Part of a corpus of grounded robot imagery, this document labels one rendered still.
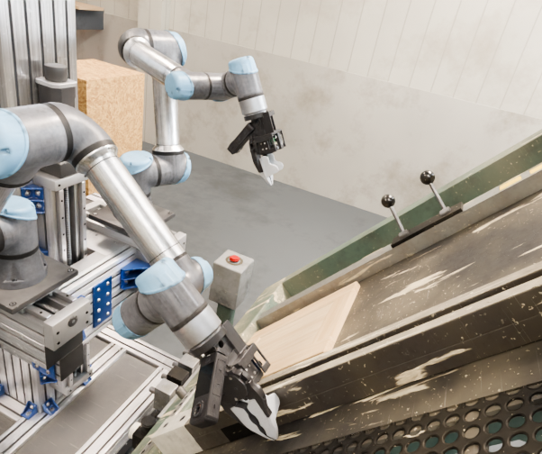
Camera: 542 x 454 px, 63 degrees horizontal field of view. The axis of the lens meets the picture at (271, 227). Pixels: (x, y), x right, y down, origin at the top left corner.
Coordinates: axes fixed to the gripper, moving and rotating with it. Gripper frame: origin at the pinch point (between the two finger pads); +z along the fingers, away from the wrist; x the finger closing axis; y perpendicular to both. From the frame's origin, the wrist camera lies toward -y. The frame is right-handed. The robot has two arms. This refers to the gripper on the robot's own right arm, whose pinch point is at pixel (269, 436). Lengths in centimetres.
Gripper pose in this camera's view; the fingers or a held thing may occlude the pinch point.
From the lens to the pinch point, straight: 83.6
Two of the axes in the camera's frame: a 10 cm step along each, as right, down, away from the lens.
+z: 6.0, 8.0, 0.7
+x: -7.0, 4.7, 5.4
